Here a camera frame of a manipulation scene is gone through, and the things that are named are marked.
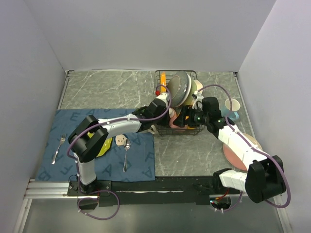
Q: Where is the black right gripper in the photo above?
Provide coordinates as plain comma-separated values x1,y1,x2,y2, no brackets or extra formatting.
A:
172,105,209,128

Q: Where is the pink plastic cup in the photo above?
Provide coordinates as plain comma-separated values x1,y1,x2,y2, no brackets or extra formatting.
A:
169,108,181,129

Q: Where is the blue floral plate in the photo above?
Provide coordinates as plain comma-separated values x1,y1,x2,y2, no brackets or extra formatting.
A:
167,71,188,107

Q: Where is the teal rim white plate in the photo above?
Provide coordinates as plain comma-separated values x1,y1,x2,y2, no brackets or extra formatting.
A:
184,74,192,101

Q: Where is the orange polka dot plate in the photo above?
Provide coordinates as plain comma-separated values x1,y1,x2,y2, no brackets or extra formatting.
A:
160,71,166,94

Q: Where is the light blue mug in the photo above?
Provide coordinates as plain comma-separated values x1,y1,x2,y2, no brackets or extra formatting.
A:
221,99,241,121

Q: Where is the cream square cartoon dish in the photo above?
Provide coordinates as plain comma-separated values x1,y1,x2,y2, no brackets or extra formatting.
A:
191,80,203,93

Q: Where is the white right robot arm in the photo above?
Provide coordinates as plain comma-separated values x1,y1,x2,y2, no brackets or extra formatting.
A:
174,94,286,203

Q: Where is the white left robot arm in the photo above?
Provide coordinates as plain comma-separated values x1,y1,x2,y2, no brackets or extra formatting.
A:
67,93,171,195

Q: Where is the green-inside floral mug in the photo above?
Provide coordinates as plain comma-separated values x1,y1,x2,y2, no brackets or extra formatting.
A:
140,125,157,134

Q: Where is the silver spoon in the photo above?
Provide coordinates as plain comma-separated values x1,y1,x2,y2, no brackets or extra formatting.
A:
123,139,131,172

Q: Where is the cartoon mouse spoon rest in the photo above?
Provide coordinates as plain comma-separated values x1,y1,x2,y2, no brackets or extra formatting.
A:
115,134,127,147

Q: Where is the blue letter-print cloth mat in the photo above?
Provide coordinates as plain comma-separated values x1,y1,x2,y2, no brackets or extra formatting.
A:
35,109,155,182

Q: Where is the pink white round plate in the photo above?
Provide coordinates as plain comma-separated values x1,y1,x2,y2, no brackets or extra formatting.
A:
223,133,262,171

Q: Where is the green polka dot plate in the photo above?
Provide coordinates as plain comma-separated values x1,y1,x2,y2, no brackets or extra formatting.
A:
96,138,112,158

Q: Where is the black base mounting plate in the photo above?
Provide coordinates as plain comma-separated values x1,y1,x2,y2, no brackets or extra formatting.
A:
67,176,239,207

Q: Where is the silver fork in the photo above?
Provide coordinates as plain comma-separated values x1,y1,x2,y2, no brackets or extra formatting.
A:
52,134,66,165

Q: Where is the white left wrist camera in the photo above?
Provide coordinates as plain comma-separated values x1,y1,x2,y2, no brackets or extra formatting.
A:
156,92,170,104

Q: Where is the black wire dish rack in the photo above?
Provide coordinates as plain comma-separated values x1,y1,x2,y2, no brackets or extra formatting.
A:
154,70,205,136

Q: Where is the aluminium rail frame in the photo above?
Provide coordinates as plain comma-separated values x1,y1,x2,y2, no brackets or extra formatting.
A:
23,178,81,200

